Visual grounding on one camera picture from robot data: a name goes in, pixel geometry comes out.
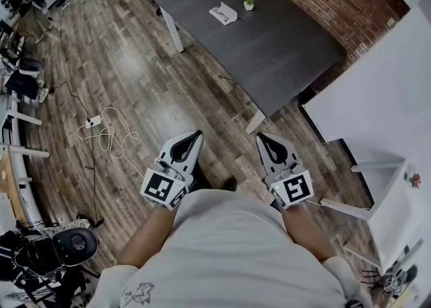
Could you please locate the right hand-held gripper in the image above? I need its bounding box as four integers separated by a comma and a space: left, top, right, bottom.
255, 131, 315, 211

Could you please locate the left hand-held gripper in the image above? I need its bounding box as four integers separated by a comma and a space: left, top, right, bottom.
140, 130, 205, 212

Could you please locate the person's right forearm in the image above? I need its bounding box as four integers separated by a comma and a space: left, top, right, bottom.
281, 202, 338, 264

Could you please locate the person's left forearm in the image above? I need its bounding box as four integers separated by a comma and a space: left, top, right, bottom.
117, 202, 176, 269

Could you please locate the person's black shoe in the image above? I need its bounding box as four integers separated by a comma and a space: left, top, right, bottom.
222, 176, 238, 193
192, 161, 212, 193

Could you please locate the white table leg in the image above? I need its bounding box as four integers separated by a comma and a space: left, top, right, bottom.
160, 6, 186, 54
244, 111, 267, 135

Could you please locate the person's white t-shirt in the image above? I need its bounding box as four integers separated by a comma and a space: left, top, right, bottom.
86, 187, 375, 308

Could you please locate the white side table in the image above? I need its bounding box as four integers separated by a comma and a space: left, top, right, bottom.
319, 137, 426, 269

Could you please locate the black rounded device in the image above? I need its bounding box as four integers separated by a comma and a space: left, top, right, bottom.
51, 226, 99, 268

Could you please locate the grey backed chair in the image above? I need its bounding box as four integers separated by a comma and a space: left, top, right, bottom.
3, 57, 45, 102

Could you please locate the wooden board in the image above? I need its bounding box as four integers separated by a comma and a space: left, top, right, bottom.
0, 154, 28, 224

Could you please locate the black and white equipment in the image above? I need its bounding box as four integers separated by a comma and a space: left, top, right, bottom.
1, 0, 47, 20

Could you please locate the white power strip with cable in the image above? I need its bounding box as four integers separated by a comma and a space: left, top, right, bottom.
76, 106, 146, 180

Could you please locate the black floor cable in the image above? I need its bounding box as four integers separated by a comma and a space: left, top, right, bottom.
49, 80, 106, 230

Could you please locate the white frame desk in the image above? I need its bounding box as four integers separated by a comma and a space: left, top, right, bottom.
0, 92, 51, 228

